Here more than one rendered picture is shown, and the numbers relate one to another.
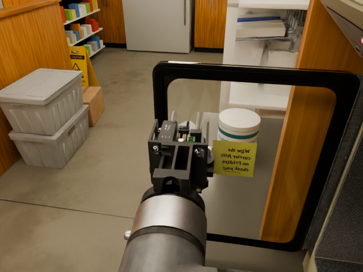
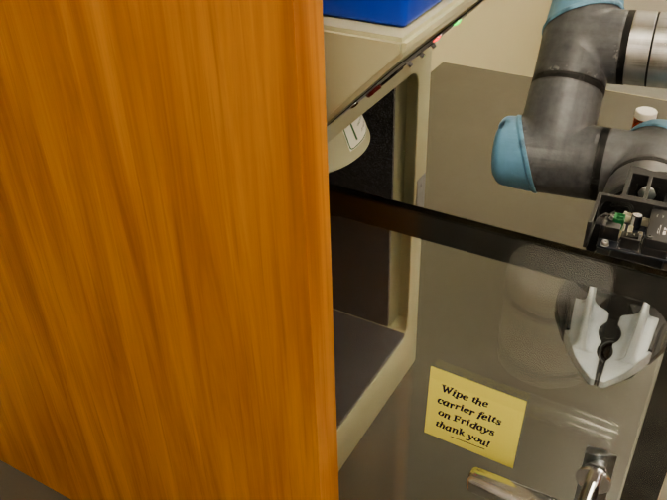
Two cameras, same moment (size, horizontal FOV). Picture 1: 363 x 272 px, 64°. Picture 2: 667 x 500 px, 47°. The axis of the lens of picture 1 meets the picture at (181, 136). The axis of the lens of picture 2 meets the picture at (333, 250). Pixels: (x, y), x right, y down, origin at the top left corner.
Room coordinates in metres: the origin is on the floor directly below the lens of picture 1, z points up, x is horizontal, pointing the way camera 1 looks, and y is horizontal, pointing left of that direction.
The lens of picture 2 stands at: (0.84, -0.05, 1.67)
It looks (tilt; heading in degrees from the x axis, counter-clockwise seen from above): 35 degrees down; 201
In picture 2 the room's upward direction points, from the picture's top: 2 degrees counter-clockwise
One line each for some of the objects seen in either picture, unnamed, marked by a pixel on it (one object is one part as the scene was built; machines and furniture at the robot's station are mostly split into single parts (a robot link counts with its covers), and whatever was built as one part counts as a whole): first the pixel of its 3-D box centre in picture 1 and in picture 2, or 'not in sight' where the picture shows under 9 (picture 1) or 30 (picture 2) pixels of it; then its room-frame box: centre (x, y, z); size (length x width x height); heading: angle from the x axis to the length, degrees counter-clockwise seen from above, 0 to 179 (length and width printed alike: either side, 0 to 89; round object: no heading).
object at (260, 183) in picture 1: (237, 171); (458, 432); (0.42, -0.10, 1.19); 0.30 x 0.01 x 0.40; 80
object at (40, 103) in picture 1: (46, 100); not in sight; (2.17, 1.11, 0.49); 0.60 x 0.42 x 0.33; 170
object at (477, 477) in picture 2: not in sight; (537, 486); (0.46, -0.04, 1.20); 0.10 x 0.05 x 0.03; 80
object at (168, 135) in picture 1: (177, 172); (633, 245); (0.27, 0.00, 1.30); 0.12 x 0.08 x 0.09; 174
